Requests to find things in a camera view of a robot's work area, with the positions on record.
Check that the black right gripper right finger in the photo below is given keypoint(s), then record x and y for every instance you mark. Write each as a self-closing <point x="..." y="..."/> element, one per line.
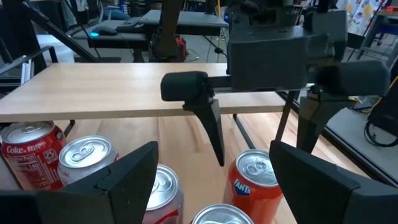
<point x="335" y="202"/>

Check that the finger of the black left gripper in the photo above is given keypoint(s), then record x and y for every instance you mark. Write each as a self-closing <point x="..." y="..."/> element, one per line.
<point x="208" y="130"/>
<point x="314" y="121"/>

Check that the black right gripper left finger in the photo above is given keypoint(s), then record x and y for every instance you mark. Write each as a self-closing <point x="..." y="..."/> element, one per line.
<point x="93" y="202"/>

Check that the silver Diet Coke can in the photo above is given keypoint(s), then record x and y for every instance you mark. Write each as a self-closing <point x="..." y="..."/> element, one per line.
<point x="81" y="155"/>
<point x="164" y="189"/>

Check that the orange Fanta can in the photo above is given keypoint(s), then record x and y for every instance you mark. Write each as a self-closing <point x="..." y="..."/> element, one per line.
<point x="248" y="193"/>

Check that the red soda can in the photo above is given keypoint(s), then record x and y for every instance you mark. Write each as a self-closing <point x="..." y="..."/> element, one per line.
<point x="222" y="216"/>

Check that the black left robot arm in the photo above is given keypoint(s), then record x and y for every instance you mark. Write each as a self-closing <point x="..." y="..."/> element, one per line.
<point x="261" y="12"/>

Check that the red Star Wars Coca-Cola can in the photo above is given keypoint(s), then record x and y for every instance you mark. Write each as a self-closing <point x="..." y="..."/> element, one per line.
<point x="34" y="161"/>

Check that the red tool box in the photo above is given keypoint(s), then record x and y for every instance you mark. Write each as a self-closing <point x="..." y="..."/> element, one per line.
<point x="181" y="48"/>

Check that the grey desk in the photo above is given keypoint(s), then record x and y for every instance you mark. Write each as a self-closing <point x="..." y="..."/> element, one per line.
<point x="183" y="21"/>
<point x="109" y="39"/>

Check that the floral patterned cloth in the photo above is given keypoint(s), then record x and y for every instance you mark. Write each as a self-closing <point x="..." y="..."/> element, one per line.
<point x="362" y="15"/>

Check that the black keyboard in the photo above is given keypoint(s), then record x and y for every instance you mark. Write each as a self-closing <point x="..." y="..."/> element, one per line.
<point x="129" y="23"/>

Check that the black computer mouse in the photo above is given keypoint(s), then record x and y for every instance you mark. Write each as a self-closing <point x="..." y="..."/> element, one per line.
<point x="104" y="30"/>

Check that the person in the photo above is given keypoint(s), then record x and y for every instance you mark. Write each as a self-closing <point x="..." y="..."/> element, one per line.
<point x="115" y="14"/>

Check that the dark brown post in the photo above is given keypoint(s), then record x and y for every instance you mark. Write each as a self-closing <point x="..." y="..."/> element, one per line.
<point x="169" y="28"/>

